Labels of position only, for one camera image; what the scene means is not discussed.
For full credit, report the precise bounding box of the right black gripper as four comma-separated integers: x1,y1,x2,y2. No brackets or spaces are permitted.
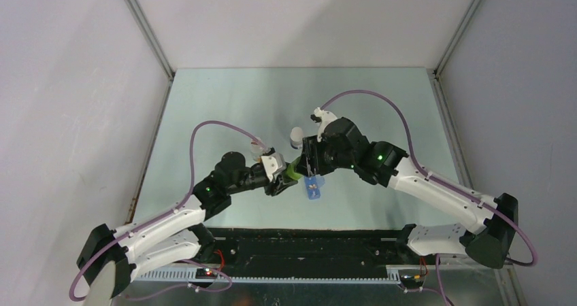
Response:
295,135,355,178

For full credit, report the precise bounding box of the green pill bottle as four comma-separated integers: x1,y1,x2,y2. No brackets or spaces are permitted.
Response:
283,156,303,182

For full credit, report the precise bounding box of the blue pill organizer box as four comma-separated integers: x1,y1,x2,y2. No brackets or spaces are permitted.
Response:
304,175,325,200

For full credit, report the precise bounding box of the white bottle orange label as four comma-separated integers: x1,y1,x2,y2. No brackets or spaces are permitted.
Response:
250,141,269,163

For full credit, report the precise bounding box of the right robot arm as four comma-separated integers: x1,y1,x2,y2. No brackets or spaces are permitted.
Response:
295,112,518,269

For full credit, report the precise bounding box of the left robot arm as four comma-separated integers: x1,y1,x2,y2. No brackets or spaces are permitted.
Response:
75,152,302,296

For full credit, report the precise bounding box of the white pill bottle blue label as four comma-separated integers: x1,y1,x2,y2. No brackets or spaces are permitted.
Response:
289,126,304,150

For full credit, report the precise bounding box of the left control board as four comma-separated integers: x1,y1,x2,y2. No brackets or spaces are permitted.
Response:
195,267,220,279

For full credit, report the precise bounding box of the control board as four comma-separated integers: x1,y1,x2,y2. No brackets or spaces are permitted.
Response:
195,267,220,279
400,274,426,282

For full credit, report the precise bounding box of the right control board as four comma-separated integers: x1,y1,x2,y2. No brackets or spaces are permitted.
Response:
400,274,426,282

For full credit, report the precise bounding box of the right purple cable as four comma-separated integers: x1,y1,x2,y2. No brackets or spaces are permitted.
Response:
320,89,539,268

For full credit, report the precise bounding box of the purple cable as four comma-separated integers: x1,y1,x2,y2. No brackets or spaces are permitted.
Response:
320,89,539,268
68,120,271,303

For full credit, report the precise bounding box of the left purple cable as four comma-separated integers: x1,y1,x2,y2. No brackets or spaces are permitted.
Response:
68,120,271,303

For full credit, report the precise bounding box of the right aluminium frame post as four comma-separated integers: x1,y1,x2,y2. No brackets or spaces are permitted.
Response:
433,0,484,80

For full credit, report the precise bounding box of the aluminium frame post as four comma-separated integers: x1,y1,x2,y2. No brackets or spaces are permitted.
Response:
433,0,484,80
124,0,176,81

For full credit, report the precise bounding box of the left aluminium frame post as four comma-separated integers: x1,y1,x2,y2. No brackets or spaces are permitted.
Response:
124,0,176,81

